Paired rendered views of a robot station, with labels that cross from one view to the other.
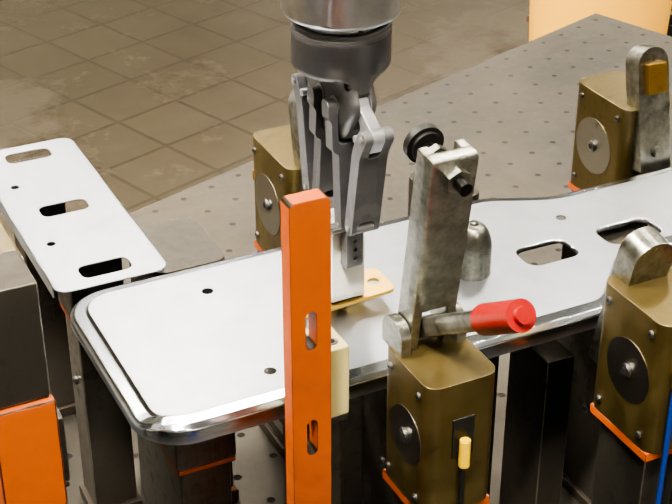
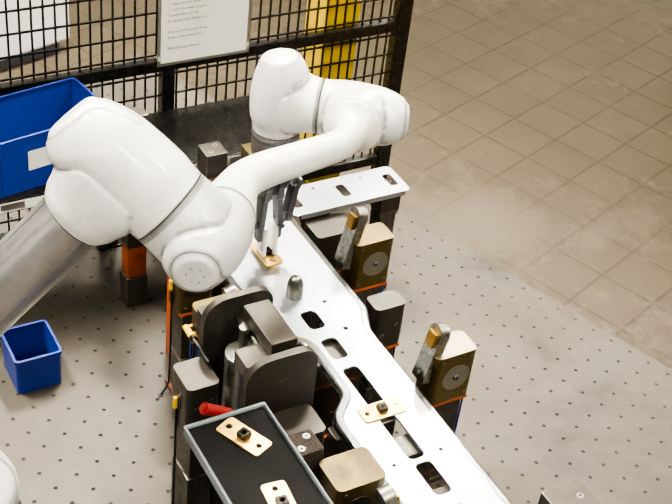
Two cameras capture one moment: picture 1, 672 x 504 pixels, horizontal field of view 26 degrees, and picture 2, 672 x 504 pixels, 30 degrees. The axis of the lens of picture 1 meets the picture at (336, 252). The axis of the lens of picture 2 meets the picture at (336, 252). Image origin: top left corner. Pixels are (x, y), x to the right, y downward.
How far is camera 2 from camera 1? 2.37 m
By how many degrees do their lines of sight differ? 67
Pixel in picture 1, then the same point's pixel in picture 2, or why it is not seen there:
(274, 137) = (377, 228)
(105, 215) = (337, 200)
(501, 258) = (305, 305)
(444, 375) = not seen: hidden behind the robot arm
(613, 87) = (453, 341)
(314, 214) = not seen: hidden behind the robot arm
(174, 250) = (324, 225)
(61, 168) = (378, 188)
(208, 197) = (580, 328)
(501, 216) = (345, 309)
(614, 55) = not seen: outside the picture
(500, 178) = (646, 459)
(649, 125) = (422, 356)
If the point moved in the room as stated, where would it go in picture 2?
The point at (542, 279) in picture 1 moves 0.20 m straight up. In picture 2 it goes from (287, 314) to (296, 231)
